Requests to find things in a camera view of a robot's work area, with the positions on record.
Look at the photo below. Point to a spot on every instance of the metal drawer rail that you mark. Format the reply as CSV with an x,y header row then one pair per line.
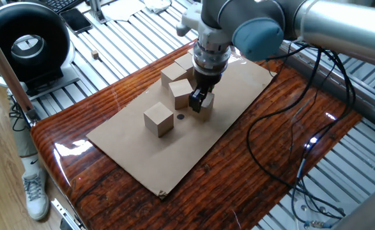
x,y
64,215

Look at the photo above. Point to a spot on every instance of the short aluminium profile post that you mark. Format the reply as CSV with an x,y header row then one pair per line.
x,y
96,11

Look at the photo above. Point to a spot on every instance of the white sneaker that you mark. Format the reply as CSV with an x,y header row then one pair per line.
x,y
35,198

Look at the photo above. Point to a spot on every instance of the brown slanted frame bar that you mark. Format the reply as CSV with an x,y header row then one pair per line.
x,y
5,68

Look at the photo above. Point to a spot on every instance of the wooden cube block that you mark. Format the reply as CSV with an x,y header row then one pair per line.
x,y
158,119
179,94
184,62
191,51
172,76
208,108

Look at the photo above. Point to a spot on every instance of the brown cardboard sheet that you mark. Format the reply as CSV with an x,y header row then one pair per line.
x,y
142,159

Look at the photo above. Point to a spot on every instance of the white crumpled cloth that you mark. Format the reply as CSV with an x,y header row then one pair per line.
x,y
156,4

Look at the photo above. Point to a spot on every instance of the black smartphone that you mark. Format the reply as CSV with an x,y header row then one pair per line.
x,y
76,20

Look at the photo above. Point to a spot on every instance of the black keyboard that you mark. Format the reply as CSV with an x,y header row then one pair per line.
x,y
61,4

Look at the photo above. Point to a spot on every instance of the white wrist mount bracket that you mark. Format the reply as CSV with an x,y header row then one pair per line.
x,y
190,19

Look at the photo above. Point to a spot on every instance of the grey trouser leg white sock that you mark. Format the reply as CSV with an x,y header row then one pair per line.
x,y
22,140

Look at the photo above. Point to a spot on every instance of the tiny wooden cube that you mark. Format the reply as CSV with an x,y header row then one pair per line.
x,y
94,55

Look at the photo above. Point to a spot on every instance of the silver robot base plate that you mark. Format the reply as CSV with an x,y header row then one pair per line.
x,y
305,207

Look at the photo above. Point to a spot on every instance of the white paper sheet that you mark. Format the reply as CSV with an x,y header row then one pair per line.
x,y
123,9

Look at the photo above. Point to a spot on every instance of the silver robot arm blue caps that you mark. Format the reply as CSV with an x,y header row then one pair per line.
x,y
334,28

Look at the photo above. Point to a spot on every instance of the black round dot sticker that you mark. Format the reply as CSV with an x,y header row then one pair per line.
x,y
180,116

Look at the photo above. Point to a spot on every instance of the glossy wood-grain board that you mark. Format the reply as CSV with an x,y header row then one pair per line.
x,y
206,198

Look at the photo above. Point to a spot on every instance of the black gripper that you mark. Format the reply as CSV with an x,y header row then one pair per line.
x,y
208,81

